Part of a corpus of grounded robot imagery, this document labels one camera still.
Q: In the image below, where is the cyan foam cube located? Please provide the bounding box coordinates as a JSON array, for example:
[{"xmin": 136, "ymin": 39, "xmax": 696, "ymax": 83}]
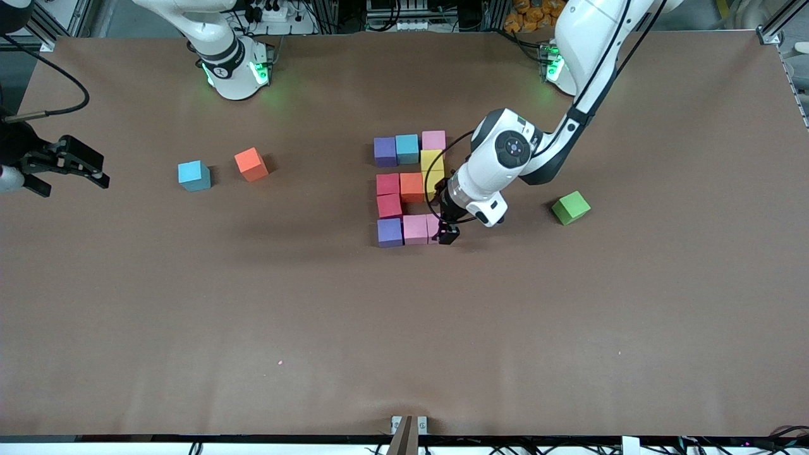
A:
[
  {"xmin": 395, "ymin": 133, "xmax": 420, "ymax": 165},
  {"xmin": 178, "ymin": 160, "xmax": 212, "ymax": 192}
]

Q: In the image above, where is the purple foam cube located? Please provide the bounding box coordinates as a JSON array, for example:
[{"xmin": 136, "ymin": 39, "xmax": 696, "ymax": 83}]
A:
[
  {"xmin": 373, "ymin": 137, "xmax": 398, "ymax": 167},
  {"xmin": 377, "ymin": 217, "xmax": 404, "ymax": 248}
]

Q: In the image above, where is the green foam cube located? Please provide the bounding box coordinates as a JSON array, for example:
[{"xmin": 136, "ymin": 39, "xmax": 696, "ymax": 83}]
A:
[{"xmin": 551, "ymin": 190, "xmax": 592, "ymax": 226}]

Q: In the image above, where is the pile of orange objects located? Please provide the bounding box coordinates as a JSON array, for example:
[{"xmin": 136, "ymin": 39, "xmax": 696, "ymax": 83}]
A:
[{"xmin": 504, "ymin": 0, "xmax": 569, "ymax": 33}]

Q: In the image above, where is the white power strip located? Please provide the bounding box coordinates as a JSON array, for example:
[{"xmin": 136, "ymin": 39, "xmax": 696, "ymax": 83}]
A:
[{"xmin": 243, "ymin": 3, "xmax": 317, "ymax": 35}]

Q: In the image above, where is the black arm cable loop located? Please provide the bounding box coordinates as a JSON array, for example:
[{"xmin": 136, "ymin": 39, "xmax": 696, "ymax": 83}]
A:
[
  {"xmin": 0, "ymin": 35, "xmax": 90, "ymax": 123},
  {"xmin": 424, "ymin": 130, "xmax": 478, "ymax": 226}
]

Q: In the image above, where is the aluminium frame post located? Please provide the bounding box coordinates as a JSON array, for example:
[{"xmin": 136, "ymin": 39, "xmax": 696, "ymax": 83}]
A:
[
  {"xmin": 755, "ymin": 0, "xmax": 809, "ymax": 46},
  {"xmin": 25, "ymin": 0, "xmax": 83, "ymax": 52}
]

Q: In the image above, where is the metal table edge bracket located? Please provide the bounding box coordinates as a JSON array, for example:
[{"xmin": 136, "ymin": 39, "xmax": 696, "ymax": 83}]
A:
[{"xmin": 390, "ymin": 415, "xmax": 429, "ymax": 455}]

